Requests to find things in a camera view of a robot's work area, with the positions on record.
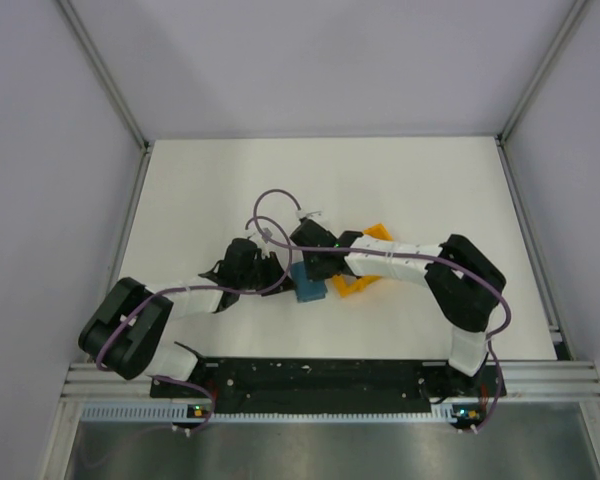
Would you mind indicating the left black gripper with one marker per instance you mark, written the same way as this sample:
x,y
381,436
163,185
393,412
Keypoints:
x,y
276,272

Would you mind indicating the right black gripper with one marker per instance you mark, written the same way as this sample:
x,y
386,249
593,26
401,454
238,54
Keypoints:
x,y
312,273

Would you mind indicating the blue leather card holder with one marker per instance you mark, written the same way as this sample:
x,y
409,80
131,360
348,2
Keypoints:
x,y
306,290

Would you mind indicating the orange plastic card stand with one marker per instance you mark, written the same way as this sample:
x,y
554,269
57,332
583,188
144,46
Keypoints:
x,y
346,288

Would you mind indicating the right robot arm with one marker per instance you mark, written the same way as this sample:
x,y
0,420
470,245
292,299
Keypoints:
x,y
465,284

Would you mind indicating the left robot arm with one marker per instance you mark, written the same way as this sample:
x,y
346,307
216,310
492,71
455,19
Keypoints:
x,y
125,334

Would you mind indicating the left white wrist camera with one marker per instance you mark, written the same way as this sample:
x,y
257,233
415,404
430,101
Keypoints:
x,y
265,238

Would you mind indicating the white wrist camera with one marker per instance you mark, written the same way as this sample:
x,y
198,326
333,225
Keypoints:
x,y
265,238
315,215

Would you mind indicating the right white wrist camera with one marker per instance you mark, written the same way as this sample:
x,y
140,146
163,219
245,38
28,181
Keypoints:
x,y
315,215

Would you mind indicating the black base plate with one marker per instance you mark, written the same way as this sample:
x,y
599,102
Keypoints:
x,y
316,403

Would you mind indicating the grey cable duct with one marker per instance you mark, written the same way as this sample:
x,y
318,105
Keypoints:
x,y
145,412

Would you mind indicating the aluminium frame rail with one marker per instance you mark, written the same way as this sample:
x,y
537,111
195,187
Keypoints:
x,y
513,380

